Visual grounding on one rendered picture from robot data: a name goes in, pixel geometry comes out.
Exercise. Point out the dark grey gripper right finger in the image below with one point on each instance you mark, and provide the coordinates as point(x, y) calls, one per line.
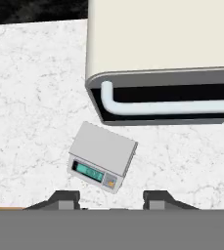
point(157, 198)

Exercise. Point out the cream toaster oven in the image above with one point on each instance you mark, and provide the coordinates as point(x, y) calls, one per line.
point(162, 49)

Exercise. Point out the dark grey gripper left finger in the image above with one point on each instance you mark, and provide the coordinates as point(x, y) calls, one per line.
point(64, 198)

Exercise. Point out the grey digital kitchen scale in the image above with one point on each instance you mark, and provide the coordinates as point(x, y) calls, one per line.
point(100, 153)

